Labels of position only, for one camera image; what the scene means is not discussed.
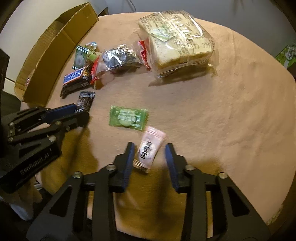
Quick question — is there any green round candy packet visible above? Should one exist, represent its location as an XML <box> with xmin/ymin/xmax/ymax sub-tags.
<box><xmin>109</xmin><ymin>105</ymin><xmax>149</xmax><ymax>131</ymax></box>

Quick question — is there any black patterned candy packet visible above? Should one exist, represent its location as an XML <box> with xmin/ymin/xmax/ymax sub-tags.
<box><xmin>76</xmin><ymin>91</ymin><xmax>95</xmax><ymax>112</ymax></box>

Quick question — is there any green white gift bag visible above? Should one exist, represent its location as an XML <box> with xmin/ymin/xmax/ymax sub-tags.
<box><xmin>275</xmin><ymin>43</ymin><xmax>296</xmax><ymax>69</ymax></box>

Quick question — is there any brown Snickers bar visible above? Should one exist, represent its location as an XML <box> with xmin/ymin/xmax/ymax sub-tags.
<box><xmin>60</xmin><ymin>65</ymin><xmax>93</xmax><ymax>98</ymax></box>

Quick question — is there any teal donut candy packet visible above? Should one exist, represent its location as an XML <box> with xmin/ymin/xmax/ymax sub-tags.
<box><xmin>72</xmin><ymin>45</ymin><xmax>89</xmax><ymax>70</ymax></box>

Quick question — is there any red blue jelly cup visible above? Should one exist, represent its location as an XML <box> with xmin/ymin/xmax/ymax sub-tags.
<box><xmin>84</xmin><ymin>42</ymin><xmax>102</xmax><ymax>62</ymax></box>

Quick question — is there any dark pastry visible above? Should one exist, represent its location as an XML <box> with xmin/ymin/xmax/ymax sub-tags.
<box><xmin>91</xmin><ymin>40</ymin><xmax>151</xmax><ymax>89</ymax></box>

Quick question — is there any packaged sliced bread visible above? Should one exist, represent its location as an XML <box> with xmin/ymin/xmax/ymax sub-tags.
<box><xmin>138</xmin><ymin>10</ymin><xmax>215</xmax><ymax>78</ymax></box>

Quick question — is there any cardboard box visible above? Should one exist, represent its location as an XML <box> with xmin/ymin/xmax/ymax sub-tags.
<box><xmin>15</xmin><ymin>3</ymin><xmax>98</xmax><ymax>106</ymax></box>

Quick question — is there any pink white candy packet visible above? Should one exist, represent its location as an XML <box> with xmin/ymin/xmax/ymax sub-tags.
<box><xmin>133</xmin><ymin>126</ymin><xmax>166</xmax><ymax>173</ymax></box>

